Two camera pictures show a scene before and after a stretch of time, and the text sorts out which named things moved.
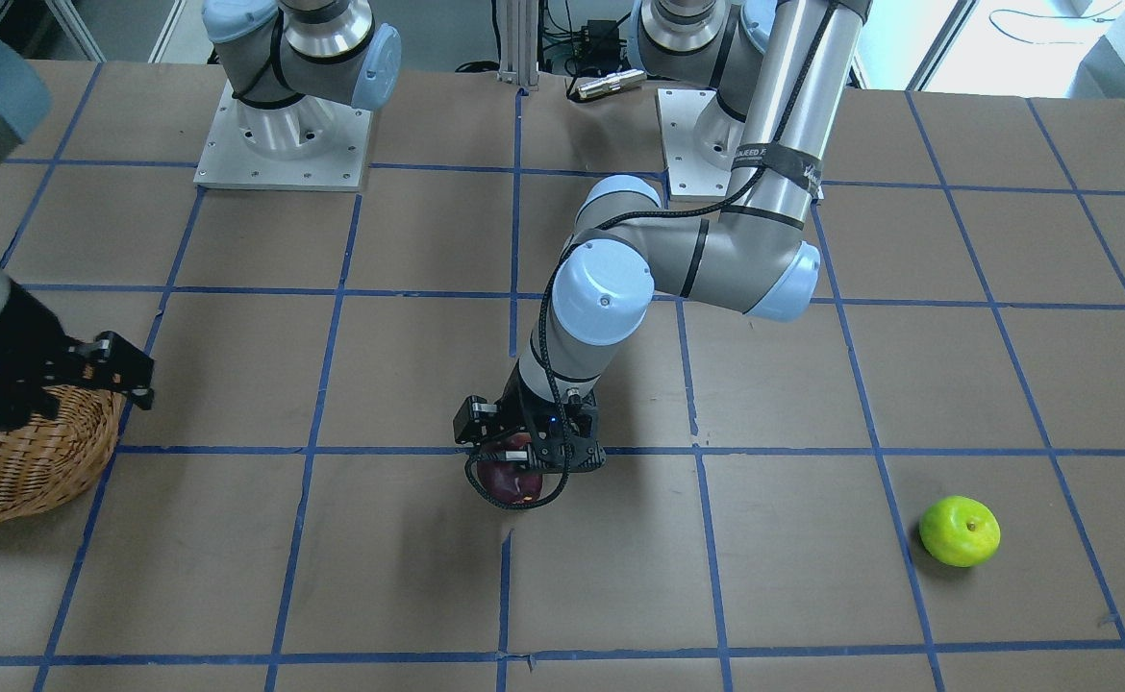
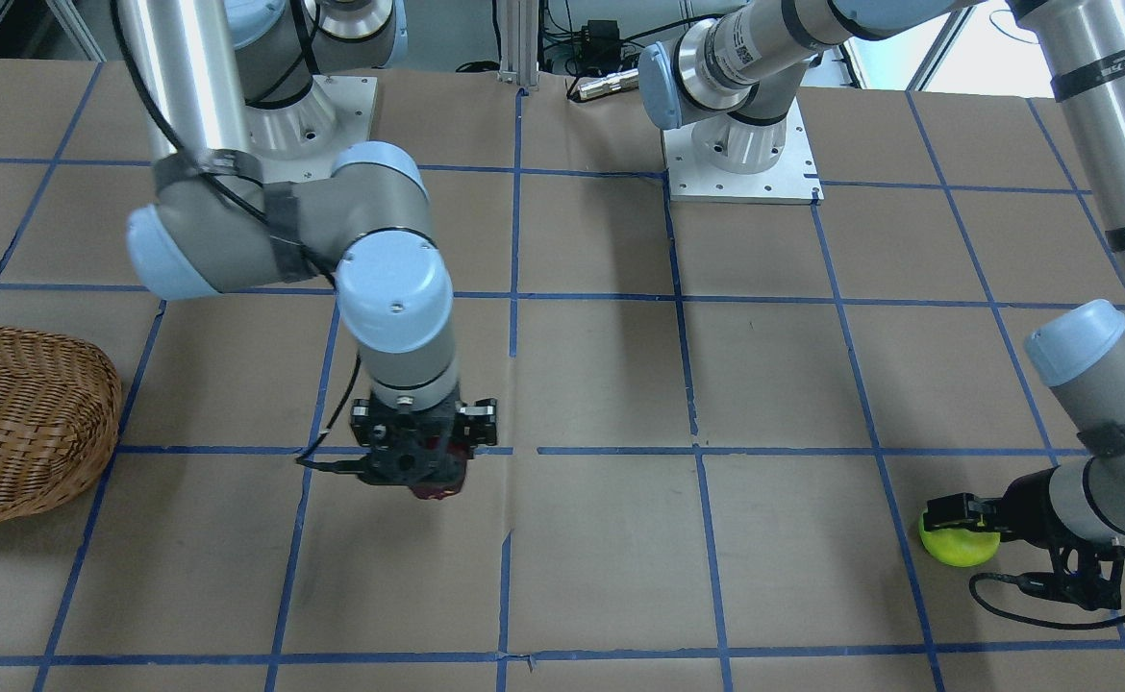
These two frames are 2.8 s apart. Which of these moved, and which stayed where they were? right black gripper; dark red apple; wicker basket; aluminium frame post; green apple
Moved: dark red apple; right black gripper
Stayed: aluminium frame post; wicker basket; green apple
